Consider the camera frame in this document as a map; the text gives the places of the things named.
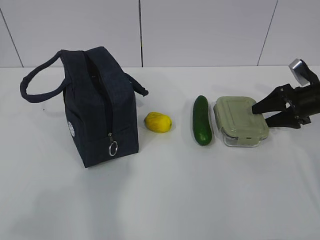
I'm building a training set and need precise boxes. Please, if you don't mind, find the yellow lemon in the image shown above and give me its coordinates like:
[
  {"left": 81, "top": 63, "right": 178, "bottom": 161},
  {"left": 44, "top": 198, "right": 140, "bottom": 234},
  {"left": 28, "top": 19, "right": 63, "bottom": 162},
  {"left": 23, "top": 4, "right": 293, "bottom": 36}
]
[{"left": 144, "top": 112, "right": 172, "bottom": 133}]

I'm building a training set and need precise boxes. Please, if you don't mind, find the navy blue lunch bag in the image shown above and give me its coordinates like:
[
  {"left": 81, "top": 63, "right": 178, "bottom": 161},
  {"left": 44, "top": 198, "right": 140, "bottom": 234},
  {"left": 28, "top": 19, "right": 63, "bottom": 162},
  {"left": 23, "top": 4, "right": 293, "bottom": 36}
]
[{"left": 20, "top": 46, "right": 149, "bottom": 168}]

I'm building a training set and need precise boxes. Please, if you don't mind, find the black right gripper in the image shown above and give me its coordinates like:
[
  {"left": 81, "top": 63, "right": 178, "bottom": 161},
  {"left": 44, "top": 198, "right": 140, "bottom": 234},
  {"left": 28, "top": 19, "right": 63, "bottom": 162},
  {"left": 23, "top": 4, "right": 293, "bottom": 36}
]
[{"left": 251, "top": 84, "right": 320, "bottom": 129}]

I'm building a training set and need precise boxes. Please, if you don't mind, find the green cucumber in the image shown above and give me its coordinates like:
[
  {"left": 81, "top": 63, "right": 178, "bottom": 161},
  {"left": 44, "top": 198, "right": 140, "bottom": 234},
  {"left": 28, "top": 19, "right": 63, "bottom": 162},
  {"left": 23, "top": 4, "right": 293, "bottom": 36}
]
[{"left": 192, "top": 95, "right": 213, "bottom": 146}]

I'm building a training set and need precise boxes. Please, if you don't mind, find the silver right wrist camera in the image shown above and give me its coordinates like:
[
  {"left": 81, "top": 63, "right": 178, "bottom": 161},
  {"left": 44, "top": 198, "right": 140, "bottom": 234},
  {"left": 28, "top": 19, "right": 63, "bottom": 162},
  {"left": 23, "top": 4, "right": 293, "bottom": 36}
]
[{"left": 288, "top": 58, "right": 309, "bottom": 86}]

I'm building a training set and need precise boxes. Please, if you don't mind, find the glass container green lid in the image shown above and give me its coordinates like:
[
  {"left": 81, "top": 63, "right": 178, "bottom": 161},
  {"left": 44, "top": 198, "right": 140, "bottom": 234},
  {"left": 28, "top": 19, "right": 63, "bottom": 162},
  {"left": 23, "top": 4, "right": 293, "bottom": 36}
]
[{"left": 213, "top": 96, "right": 269, "bottom": 147}]

